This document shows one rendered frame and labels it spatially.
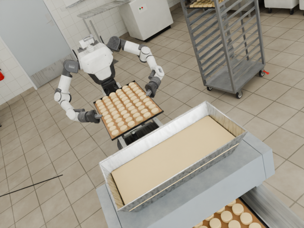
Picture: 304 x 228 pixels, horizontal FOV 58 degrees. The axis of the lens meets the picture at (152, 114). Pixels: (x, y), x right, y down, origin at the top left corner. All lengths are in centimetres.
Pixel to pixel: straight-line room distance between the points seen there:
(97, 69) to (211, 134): 144
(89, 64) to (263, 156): 163
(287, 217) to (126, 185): 73
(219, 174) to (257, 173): 17
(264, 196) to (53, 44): 537
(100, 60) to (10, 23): 381
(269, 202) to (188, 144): 51
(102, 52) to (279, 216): 174
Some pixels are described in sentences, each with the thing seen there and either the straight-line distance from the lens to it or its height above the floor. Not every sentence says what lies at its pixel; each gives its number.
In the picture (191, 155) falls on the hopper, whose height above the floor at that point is 127.
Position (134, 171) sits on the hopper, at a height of 127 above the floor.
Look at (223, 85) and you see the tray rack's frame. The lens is 349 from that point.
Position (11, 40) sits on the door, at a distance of 607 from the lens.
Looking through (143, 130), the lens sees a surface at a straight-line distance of 206.
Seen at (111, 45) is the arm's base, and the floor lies 131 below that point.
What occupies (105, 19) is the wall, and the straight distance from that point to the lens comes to 643.
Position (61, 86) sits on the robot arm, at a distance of 245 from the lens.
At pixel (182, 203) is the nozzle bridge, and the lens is 112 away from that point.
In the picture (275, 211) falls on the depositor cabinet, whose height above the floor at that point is 84.
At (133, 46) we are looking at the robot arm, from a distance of 243.
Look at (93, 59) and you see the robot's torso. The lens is 238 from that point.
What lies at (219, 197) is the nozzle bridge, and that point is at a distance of 120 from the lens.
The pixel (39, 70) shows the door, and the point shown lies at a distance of 624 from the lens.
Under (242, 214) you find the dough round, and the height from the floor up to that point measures 92.
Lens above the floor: 207
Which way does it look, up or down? 34 degrees down
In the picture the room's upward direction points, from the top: 24 degrees counter-clockwise
